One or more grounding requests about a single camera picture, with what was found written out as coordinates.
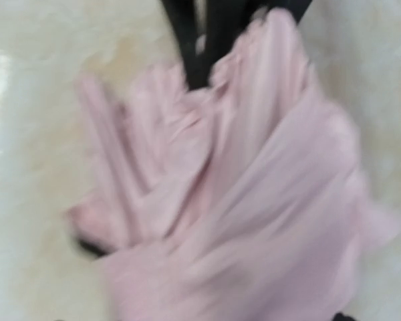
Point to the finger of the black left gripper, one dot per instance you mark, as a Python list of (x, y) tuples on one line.
[(297, 8), (182, 17)]

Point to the pink folding umbrella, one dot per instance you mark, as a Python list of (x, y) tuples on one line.
[(245, 200)]

